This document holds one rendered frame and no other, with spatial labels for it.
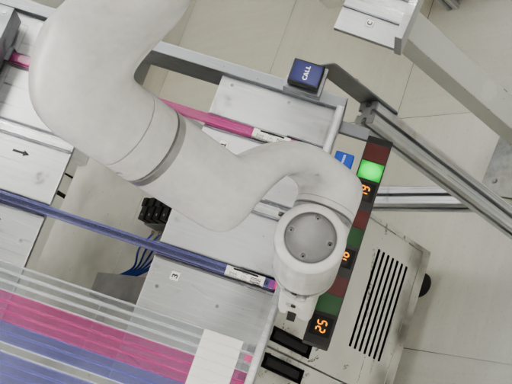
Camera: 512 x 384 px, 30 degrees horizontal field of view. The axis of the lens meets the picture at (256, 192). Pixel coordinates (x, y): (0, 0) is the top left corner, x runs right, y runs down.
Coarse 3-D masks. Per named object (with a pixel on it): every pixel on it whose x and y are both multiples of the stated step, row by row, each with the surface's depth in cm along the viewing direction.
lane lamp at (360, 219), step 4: (360, 212) 147; (364, 212) 147; (356, 216) 146; (360, 216) 146; (364, 216) 146; (368, 216) 146; (356, 220) 146; (360, 220) 146; (364, 220) 146; (352, 224) 146; (356, 224) 146; (360, 224) 146; (364, 224) 146; (360, 228) 146; (364, 228) 146
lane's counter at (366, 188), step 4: (364, 184) 148; (368, 184) 148; (372, 184) 148; (364, 188) 148; (368, 188) 148; (372, 188) 148; (364, 192) 148; (368, 192) 148; (372, 192) 148; (364, 196) 147; (368, 196) 147; (372, 196) 147; (364, 200) 147; (368, 200) 147
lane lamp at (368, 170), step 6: (366, 162) 149; (372, 162) 149; (360, 168) 149; (366, 168) 149; (372, 168) 149; (378, 168) 149; (360, 174) 148; (366, 174) 148; (372, 174) 148; (378, 174) 148; (372, 180) 148; (378, 180) 148
